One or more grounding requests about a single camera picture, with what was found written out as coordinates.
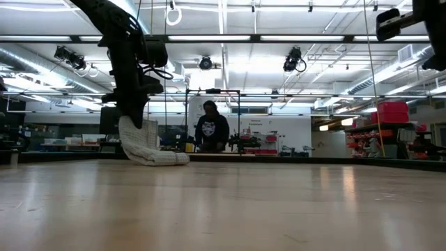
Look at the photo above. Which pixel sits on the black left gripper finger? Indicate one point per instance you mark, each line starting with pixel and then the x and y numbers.
pixel 130 111
pixel 142 108

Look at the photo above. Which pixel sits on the grey waffle microfiber towel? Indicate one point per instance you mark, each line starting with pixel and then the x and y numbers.
pixel 150 153

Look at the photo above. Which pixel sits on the black background robot arm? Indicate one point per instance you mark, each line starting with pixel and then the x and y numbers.
pixel 244 141

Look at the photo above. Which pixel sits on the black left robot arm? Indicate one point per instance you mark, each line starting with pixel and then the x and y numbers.
pixel 111 21

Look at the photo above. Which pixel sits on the black monitor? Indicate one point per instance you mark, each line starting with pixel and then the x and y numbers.
pixel 108 120

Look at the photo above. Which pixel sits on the black ceiling mounted device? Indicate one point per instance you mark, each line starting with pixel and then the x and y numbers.
pixel 292 61
pixel 71 58

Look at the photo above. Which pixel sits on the yellow container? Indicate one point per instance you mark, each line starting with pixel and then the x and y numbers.
pixel 189 148

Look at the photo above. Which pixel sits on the person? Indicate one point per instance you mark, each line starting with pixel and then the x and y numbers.
pixel 211 129

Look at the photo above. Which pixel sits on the red storage bins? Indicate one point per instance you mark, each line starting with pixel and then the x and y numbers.
pixel 390 111

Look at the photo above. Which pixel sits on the black storage shelf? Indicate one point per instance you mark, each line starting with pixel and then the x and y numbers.
pixel 380 126

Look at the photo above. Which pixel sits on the black overhead light bar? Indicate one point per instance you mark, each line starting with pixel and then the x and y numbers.
pixel 254 38

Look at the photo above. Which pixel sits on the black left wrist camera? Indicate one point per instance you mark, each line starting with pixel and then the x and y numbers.
pixel 153 85

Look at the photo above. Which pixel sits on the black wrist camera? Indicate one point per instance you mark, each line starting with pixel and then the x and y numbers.
pixel 387 24
pixel 153 85

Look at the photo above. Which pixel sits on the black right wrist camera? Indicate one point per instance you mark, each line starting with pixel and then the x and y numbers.
pixel 387 24

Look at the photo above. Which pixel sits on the black ceiling dome camera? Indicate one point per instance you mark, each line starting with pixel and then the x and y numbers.
pixel 205 63

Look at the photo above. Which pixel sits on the white cylindrical post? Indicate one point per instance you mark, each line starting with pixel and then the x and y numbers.
pixel 14 158

